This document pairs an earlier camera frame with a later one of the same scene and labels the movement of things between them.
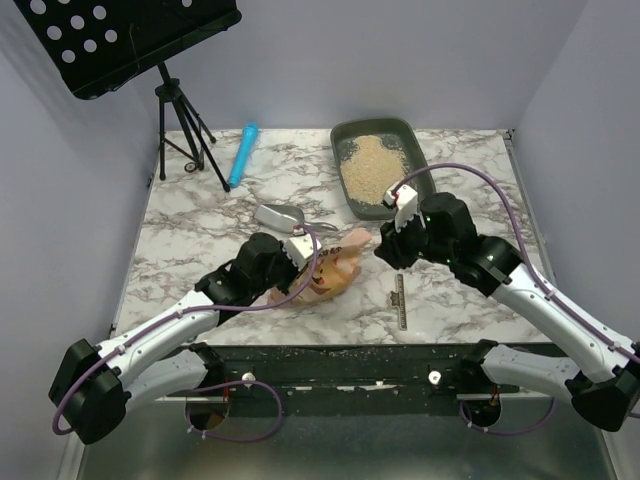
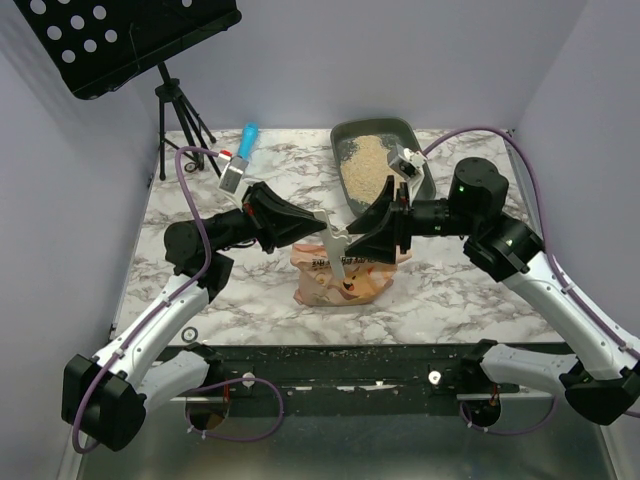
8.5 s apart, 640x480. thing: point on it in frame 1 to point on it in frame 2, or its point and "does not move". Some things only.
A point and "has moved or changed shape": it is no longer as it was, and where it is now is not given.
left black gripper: [293, 271] to [287, 222]
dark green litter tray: [397, 132] does not move
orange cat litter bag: [333, 269] has moved or changed shape
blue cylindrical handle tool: [249, 134] does not move
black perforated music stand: [97, 45] does not move
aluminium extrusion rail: [505, 397] does not move
